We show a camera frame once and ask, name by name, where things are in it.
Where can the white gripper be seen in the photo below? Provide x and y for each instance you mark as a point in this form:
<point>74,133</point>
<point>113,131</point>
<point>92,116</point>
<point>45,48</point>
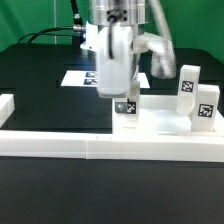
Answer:
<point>115,74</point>

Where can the white square table top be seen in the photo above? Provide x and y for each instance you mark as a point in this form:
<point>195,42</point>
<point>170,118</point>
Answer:
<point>158,116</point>

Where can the white sheet with AprilTags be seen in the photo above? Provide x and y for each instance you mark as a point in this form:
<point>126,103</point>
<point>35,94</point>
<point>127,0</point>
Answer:
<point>75,78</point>

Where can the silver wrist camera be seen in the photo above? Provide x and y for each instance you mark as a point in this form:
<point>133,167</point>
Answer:
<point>163,62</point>

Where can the white U-shaped fence wall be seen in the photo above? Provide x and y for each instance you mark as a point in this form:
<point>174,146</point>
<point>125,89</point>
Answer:
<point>111,146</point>

